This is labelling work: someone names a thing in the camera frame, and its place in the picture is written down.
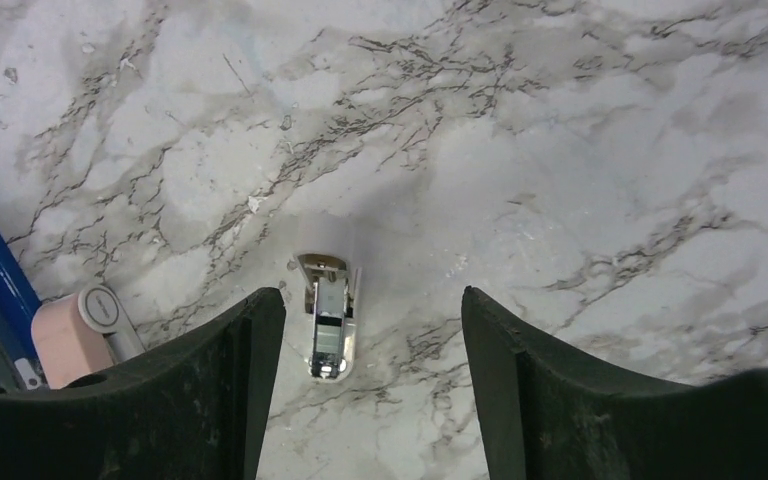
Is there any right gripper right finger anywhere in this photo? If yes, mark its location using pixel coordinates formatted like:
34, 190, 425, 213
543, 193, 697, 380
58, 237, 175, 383
461, 287, 768, 479

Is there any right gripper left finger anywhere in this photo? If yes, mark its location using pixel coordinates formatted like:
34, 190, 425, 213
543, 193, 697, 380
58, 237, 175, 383
0, 287, 286, 479

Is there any pink eraser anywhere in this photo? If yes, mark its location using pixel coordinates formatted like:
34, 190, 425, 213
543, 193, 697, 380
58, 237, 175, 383
30, 284, 145, 389

